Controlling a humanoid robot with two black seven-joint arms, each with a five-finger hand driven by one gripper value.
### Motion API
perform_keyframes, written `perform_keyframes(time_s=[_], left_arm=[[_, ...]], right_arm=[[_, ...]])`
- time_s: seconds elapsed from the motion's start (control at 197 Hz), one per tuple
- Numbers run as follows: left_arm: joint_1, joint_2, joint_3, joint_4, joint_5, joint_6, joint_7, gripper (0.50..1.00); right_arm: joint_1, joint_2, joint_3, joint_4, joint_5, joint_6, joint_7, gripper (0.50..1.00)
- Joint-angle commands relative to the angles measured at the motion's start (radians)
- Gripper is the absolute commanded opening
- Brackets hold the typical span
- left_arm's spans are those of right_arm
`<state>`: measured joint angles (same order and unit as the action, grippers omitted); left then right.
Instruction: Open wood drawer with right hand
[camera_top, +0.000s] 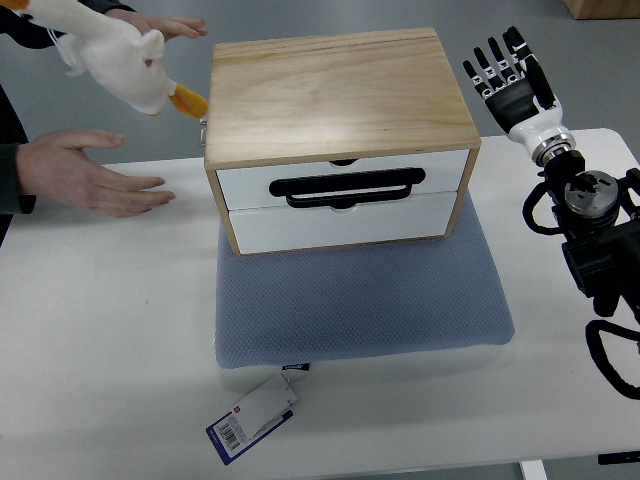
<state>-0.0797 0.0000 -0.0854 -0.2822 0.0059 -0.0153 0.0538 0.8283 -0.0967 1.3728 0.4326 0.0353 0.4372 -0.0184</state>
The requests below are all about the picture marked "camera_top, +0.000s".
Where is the person right hand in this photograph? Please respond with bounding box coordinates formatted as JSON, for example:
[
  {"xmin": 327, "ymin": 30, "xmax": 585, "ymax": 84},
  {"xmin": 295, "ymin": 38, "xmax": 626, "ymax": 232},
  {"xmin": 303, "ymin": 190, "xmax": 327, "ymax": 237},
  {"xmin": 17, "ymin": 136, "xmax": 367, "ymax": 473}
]
[{"xmin": 105, "ymin": 9, "xmax": 208, "ymax": 41}]

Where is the person left hand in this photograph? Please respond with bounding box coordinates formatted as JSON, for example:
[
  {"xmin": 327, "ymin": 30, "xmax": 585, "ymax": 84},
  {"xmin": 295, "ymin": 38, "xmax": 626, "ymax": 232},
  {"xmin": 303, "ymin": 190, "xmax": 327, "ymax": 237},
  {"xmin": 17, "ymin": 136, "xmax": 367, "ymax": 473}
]
[{"xmin": 16, "ymin": 130, "xmax": 175, "ymax": 218}]

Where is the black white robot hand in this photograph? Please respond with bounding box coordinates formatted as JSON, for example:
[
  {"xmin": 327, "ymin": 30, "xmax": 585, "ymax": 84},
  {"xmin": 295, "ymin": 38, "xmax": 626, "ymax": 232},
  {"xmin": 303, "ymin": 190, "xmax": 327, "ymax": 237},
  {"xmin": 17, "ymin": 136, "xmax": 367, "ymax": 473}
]
[{"xmin": 463, "ymin": 26, "xmax": 575, "ymax": 166}]

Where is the white plush duck toy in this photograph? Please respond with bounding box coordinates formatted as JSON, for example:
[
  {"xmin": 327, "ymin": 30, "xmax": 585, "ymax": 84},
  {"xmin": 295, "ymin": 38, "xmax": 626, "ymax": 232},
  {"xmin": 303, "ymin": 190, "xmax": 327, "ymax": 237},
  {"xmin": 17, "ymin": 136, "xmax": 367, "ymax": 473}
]
[{"xmin": 0, "ymin": 0, "xmax": 209, "ymax": 119}]

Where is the white drawer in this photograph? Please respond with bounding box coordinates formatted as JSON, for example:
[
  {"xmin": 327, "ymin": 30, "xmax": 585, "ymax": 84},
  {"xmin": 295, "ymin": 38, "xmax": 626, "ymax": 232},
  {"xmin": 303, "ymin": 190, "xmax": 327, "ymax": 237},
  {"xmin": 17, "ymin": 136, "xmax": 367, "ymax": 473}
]
[
  {"xmin": 230, "ymin": 192, "xmax": 456, "ymax": 254},
  {"xmin": 217, "ymin": 150, "xmax": 469, "ymax": 210}
]

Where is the black drawer handle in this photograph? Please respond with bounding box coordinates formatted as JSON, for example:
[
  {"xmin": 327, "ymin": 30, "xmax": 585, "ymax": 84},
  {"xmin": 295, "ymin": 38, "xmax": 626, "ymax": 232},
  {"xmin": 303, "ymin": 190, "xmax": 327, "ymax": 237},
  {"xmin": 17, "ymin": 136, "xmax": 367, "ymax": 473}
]
[{"xmin": 269, "ymin": 167, "xmax": 426, "ymax": 209}]

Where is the dark sleeve forearm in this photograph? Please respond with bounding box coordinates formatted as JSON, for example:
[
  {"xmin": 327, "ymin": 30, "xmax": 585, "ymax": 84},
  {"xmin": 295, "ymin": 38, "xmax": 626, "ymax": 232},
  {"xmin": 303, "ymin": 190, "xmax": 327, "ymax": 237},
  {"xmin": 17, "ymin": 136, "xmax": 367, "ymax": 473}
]
[{"xmin": 0, "ymin": 143, "xmax": 36, "ymax": 214}]

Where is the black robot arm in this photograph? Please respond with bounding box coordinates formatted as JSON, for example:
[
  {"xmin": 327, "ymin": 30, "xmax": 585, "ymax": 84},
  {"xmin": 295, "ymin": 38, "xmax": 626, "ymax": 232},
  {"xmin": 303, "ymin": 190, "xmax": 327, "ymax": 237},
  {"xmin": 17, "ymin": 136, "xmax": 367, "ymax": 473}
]
[{"xmin": 522, "ymin": 143, "xmax": 639, "ymax": 400}]

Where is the wooden drawer cabinet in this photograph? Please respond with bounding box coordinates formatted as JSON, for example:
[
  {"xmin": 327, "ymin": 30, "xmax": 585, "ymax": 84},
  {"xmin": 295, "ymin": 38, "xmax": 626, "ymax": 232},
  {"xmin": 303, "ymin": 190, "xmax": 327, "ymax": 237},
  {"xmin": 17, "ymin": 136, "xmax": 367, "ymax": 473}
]
[{"xmin": 205, "ymin": 28, "xmax": 481, "ymax": 255}]

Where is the metal table clamp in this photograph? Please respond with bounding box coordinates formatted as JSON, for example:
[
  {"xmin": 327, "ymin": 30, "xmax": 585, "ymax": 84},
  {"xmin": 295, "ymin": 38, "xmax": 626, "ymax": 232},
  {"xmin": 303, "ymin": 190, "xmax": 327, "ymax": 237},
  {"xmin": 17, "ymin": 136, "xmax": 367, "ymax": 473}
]
[{"xmin": 199, "ymin": 118, "xmax": 208, "ymax": 147}]

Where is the wooden box corner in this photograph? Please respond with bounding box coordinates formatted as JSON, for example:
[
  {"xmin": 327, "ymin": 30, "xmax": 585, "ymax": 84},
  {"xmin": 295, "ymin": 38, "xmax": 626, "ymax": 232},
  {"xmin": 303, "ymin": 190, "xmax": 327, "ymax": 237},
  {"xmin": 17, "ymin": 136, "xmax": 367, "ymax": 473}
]
[{"xmin": 563, "ymin": 0, "xmax": 640, "ymax": 20}]

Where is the blue mesh cushion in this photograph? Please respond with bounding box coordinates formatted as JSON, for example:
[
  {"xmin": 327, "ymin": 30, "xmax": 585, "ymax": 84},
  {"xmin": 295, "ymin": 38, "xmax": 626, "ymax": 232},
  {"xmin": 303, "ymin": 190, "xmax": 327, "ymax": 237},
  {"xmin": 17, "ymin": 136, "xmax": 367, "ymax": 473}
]
[{"xmin": 214, "ymin": 200, "xmax": 515, "ymax": 369}]

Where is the white blue price tag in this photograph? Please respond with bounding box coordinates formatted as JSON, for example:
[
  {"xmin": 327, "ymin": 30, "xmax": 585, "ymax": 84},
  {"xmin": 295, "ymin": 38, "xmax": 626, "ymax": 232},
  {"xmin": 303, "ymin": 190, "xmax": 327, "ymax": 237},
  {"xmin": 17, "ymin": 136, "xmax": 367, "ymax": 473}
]
[{"xmin": 206, "ymin": 374, "xmax": 298, "ymax": 466}]

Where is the white table leg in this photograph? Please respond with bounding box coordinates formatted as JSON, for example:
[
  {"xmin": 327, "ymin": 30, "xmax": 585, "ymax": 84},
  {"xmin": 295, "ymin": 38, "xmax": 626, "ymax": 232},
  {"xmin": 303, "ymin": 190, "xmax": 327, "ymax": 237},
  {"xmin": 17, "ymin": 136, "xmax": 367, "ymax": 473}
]
[{"xmin": 519, "ymin": 460, "xmax": 548, "ymax": 480}]

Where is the black object under table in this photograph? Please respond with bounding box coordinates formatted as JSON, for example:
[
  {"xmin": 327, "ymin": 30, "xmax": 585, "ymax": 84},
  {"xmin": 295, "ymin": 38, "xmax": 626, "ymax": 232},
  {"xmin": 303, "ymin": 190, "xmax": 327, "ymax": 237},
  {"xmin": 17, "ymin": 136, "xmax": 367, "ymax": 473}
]
[{"xmin": 597, "ymin": 451, "xmax": 640, "ymax": 465}]

